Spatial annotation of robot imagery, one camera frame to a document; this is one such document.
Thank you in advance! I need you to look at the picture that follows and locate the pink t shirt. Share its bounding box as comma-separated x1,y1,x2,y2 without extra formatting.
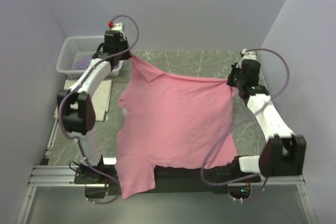
115,56,237,199

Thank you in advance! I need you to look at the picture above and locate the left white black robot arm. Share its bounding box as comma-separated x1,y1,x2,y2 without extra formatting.
57,28,131,183

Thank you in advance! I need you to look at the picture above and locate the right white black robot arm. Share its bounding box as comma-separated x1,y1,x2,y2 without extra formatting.
227,59,307,182

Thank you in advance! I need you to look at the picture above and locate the purple t shirt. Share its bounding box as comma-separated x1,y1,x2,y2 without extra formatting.
74,55,123,72

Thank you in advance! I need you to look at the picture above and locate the white plastic laundry basket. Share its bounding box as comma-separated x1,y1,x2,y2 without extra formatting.
55,35,124,78

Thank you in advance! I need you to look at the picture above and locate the folded cream cloth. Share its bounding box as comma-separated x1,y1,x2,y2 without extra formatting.
54,79,113,122

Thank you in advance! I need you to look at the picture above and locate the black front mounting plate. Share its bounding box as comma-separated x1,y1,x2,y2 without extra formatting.
73,163,261,198

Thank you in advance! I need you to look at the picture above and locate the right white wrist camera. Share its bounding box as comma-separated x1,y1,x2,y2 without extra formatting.
236,49,258,68

